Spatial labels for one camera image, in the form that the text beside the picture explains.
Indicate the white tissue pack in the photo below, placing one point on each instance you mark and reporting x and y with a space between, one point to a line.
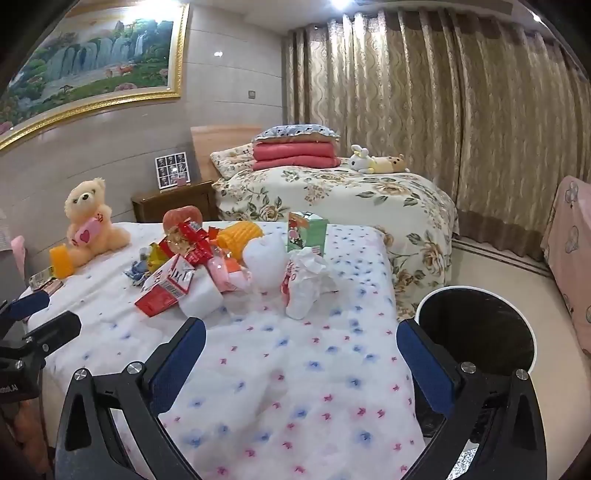
203 296

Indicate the pink heart cloth cover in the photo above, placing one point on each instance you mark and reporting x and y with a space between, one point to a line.
567 251

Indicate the folded red quilt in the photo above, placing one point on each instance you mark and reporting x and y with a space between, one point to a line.
318 155

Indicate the white black trash bin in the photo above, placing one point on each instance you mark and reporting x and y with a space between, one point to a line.
478 326

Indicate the red white cigarette box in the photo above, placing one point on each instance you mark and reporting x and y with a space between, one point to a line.
165 287

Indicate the white paper bag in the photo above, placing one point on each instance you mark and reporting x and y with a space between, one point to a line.
308 276

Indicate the pink orange plastic bag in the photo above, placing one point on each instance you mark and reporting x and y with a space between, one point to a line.
227 274

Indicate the wooden headboard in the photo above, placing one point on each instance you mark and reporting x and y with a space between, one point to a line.
211 138

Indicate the red snack wrapper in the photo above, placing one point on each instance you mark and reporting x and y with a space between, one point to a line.
189 240

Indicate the green drink carton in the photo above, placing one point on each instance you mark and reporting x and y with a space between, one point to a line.
306 230

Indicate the floral bedspread bed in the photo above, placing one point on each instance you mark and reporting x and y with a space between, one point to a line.
417 219

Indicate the gold framed landscape painting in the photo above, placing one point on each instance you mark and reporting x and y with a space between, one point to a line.
101 55

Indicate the red apple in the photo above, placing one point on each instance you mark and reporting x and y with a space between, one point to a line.
178 215

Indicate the blue white wrapper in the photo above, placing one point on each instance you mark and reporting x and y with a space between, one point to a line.
138 272

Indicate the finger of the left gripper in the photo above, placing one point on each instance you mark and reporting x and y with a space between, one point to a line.
51 336
20 309

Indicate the yellow bear plush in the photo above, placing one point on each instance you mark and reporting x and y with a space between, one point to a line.
389 164

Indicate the wooden nightstand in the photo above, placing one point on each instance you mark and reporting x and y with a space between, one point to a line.
151 207

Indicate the black white photo sheet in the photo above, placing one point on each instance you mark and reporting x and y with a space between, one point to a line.
172 170

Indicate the white rabbit plush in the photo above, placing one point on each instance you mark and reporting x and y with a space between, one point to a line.
361 161

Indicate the floral pillow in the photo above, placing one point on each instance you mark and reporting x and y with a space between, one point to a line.
231 161

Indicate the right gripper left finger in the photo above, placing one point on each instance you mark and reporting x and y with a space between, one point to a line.
88 443

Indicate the cream teddy bear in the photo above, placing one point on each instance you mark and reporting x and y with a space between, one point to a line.
91 232

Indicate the orange juice cup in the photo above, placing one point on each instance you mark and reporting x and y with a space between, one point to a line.
61 262

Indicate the white dotted bed blanket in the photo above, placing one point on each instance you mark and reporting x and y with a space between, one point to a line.
325 397

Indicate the blue dotted pillow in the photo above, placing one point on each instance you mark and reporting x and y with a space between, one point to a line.
297 133

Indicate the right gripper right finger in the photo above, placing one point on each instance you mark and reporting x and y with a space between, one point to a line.
503 408

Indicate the beige patterned curtain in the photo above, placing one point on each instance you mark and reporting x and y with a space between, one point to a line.
494 114

